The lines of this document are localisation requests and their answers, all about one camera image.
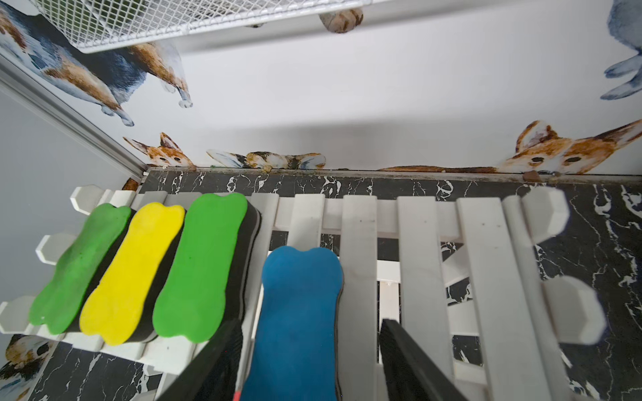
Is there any white wire wall basket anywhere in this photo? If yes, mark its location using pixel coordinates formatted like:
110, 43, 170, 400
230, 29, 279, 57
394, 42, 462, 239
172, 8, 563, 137
32, 0, 372, 53

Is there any green eraser upper left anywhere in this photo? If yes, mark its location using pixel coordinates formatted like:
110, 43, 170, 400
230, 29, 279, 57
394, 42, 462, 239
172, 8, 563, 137
28, 203, 133, 335

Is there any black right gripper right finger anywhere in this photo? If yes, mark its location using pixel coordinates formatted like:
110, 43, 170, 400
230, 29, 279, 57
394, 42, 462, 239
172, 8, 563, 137
379, 319, 466, 401

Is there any green eraser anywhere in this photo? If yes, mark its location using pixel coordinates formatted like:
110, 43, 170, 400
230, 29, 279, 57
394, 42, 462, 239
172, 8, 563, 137
28, 203, 133, 335
153, 193, 262, 344

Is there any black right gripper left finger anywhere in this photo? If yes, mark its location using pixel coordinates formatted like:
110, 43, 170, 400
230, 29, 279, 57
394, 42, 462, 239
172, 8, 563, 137
160, 319, 243, 401

